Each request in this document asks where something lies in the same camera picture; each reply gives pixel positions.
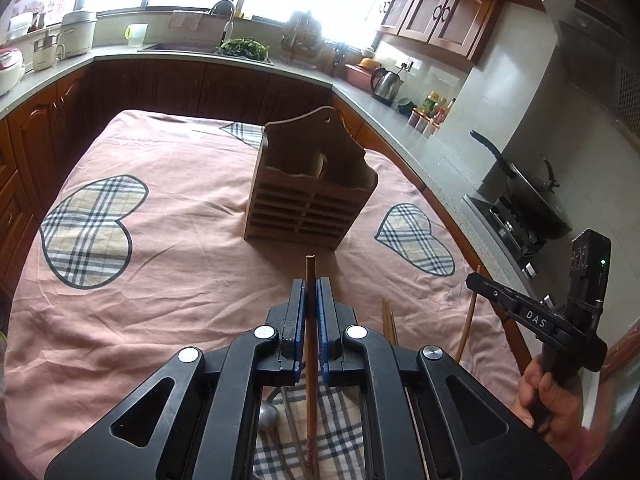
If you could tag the steel spoon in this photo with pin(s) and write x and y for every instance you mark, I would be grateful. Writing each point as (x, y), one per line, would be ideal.
(269, 415)

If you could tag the range hood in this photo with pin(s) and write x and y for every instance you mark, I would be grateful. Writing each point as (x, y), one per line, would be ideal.
(598, 57)

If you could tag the condiment bottles group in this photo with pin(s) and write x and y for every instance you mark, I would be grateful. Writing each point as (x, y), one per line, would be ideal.
(430, 114)

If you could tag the red white rice cooker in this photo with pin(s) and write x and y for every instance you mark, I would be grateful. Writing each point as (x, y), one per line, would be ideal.
(12, 69)

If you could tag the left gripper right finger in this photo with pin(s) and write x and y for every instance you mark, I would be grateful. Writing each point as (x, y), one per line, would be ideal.
(329, 333)

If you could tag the pink plastic basin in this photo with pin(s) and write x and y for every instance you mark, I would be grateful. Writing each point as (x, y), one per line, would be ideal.
(358, 77)

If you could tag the wooden utensil holder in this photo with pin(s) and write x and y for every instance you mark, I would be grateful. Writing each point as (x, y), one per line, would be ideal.
(310, 181)

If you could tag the green vegetables in sink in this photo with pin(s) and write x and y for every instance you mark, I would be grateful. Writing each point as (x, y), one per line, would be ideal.
(244, 48)

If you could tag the wall power outlet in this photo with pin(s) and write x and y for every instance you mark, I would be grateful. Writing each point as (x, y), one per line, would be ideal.
(407, 66)

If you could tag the wooden chopstick pair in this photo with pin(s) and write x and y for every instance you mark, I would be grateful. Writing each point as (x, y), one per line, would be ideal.
(389, 326)

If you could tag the curved wooden chopstick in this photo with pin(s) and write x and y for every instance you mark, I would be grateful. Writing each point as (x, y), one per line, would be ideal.
(466, 327)

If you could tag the metal dish rack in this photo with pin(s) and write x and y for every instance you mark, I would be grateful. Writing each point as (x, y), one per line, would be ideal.
(302, 41)

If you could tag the chrome kitchen faucet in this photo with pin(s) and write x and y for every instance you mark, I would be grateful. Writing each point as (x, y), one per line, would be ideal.
(224, 9)

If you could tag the pink tablecloth with hearts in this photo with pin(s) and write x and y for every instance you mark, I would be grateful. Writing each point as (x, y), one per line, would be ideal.
(143, 253)

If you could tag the black wok on stove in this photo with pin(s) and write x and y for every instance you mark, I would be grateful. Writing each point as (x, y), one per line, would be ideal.
(533, 198)

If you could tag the small white electric pot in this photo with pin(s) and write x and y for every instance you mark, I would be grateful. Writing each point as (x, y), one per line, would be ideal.
(46, 52)

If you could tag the gas stove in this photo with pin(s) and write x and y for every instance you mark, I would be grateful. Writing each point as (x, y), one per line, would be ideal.
(517, 241)

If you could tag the person's right hand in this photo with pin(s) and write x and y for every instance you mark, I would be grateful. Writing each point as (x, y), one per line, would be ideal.
(563, 429)

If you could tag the white tall rice cooker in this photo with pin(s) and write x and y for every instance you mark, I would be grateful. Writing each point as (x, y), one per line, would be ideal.
(77, 32)

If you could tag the brown wooden chopstick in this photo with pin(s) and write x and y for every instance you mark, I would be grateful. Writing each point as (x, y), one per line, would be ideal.
(311, 369)

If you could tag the steel electric kettle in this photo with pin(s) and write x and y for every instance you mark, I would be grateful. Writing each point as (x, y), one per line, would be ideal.
(385, 85)

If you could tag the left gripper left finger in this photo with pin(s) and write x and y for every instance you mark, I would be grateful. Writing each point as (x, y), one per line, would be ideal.
(293, 329)

